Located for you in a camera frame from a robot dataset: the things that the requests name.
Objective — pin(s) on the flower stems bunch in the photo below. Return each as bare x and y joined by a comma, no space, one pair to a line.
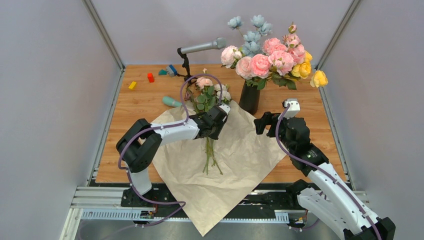
204,94

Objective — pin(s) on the silver microphone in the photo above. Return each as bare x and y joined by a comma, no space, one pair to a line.
216,44

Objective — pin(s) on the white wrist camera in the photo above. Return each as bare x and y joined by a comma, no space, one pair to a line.
291,108
226,108

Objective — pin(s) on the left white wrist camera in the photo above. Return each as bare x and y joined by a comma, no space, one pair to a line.
226,108

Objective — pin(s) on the yellow block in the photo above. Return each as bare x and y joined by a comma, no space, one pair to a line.
132,85

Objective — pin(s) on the peach paper bouquet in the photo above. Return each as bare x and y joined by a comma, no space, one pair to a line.
209,191

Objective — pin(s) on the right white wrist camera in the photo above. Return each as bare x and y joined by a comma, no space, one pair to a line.
291,108

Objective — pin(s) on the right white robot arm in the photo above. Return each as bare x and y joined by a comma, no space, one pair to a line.
339,208

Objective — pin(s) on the teal block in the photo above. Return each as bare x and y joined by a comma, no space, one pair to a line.
162,72

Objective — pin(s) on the black vase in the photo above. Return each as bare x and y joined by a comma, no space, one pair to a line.
249,98

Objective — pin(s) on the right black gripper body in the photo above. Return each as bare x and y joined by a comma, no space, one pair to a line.
286,143

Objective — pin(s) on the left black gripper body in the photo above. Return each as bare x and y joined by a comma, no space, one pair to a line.
216,130

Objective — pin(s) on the teal toy microphone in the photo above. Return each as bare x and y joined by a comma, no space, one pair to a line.
171,102

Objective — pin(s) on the flowers in vase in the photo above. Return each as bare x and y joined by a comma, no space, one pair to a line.
262,59

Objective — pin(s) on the black microphone tripod stand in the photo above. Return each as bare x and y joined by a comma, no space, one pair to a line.
185,65

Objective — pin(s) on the red block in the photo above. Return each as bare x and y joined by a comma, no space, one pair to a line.
150,77

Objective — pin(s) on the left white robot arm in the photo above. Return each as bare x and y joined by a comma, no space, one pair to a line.
139,145

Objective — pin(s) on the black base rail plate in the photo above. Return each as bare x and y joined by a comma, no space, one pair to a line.
267,203

